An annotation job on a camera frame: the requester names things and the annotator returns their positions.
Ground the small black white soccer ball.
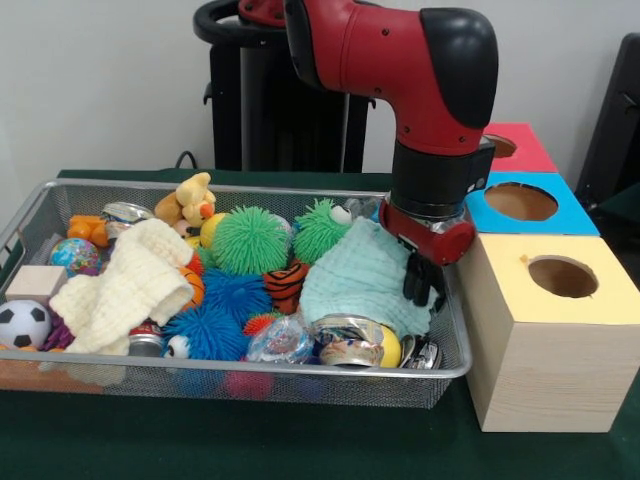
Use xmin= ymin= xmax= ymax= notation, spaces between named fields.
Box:
xmin=0 ymin=299 xmax=52 ymax=350

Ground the blue furry monster toy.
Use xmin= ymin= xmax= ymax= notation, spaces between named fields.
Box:
xmin=160 ymin=305 xmax=253 ymax=363

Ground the green spiky rubber ball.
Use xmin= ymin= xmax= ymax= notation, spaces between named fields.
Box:
xmin=210 ymin=206 xmax=292 ymax=277

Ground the small orange basketball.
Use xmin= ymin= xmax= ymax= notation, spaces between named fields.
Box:
xmin=178 ymin=265 xmax=206 ymax=311

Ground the wooden box with three holes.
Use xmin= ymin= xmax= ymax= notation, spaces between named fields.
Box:
xmin=455 ymin=122 xmax=640 ymax=433

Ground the mint green muslin cloth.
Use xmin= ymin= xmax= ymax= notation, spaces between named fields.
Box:
xmin=298 ymin=218 xmax=441 ymax=337

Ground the green furry monster toy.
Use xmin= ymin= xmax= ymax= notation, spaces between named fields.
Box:
xmin=292 ymin=199 xmax=353 ymax=265

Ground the black upright panel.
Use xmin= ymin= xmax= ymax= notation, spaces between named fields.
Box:
xmin=575 ymin=33 xmax=640 ymax=231

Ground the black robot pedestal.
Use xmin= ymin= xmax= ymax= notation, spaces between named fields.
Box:
xmin=193 ymin=0 xmax=373 ymax=173

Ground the orange tiger striped ball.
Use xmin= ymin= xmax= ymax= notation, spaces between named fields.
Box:
xmin=262 ymin=260 xmax=309 ymax=316

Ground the dark green table cloth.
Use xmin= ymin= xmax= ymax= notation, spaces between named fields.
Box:
xmin=0 ymin=168 xmax=640 ymax=480

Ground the yellow plush animal toy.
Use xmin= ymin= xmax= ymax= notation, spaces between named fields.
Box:
xmin=153 ymin=172 xmax=218 ymax=246

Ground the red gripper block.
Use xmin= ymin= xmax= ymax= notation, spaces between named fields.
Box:
xmin=378 ymin=198 xmax=477 ymax=309

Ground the cream muslin cloth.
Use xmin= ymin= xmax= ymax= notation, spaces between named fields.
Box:
xmin=48 ymin=218 xmax=196 ymax=356

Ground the clear mesh bin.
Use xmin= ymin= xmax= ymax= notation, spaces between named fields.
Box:
xmin=0 ymin=180 xmax=473 ymax=411

